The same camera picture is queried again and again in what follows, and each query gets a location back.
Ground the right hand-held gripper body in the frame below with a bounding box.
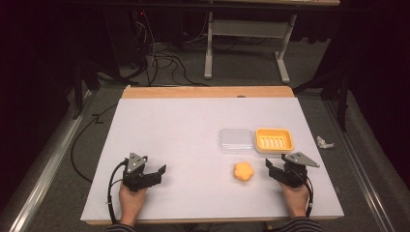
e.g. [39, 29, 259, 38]
[276, 152, 321, 189]

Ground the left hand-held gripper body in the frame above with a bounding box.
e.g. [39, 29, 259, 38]
[122, 152, 159, 193]

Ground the person's left hand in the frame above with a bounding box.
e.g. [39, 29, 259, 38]
[118, 185, 148, 227]

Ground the person's right hand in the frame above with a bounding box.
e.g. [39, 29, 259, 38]
[278, 181, 310, 218]

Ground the yellow soap dish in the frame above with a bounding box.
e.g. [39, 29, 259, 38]
[254, 128, 295, 159]

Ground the orange flower-shaped soap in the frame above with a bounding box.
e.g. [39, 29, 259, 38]
[233, 160, 255, 183]

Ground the white table mat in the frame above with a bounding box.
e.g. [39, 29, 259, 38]
[79, 97, 345, 223]

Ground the crumpled white paper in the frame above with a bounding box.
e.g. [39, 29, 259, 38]
[315, 135, 336, 150]

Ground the clear plastic lid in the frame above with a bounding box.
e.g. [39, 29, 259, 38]
[219, 128, 254, 155]

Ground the wooden table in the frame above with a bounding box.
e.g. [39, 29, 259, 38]
[86, 84, 339, 226]

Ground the black stand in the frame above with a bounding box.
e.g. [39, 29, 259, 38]
[292, 62, 351, 133]
[71, 59, 102, 121]

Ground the dark computer tower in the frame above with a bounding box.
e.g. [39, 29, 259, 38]
[128, 9, 153, 71]

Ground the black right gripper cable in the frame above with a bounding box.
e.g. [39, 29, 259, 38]
[298, 170, 314, 218]

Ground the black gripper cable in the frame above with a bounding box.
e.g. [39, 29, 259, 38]
[107, 159, 129, 224]
[298, 170, 314, 218]

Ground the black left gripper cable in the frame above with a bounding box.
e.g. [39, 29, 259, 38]
[107, 159, 129, 224]

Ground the metal floor rail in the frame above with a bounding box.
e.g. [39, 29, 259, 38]
[323, 99, 390, 232]
[0, 89, 95, 232]

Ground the black floor cable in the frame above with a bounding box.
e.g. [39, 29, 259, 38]
[70, 102, 119, 184]

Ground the bundle of floor cables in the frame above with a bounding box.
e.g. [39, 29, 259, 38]
[130, 18, 211, 87]

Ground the white desk frame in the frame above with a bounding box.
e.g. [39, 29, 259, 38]
[203, 11, 298, 85]

